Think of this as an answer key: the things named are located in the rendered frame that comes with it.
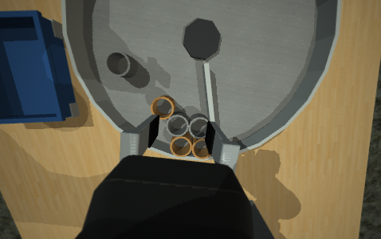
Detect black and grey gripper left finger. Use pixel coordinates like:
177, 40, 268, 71
120, 115, 159, 161

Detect bronze bushing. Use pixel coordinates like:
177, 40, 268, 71
170, 132, 192, 157
191, 137, 211, 159
151, 96, 175, 120

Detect grey round turntable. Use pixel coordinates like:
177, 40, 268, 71
61, 0, 342, 154

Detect blue square tray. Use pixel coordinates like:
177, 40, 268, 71
0, 10, 80, 124

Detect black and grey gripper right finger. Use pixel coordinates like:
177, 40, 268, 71
205, 121, 240, 173

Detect grey metal sleeve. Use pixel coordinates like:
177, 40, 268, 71
104, 50, 138, 78
166, 111, 189, 137
189, 113, 209, 139

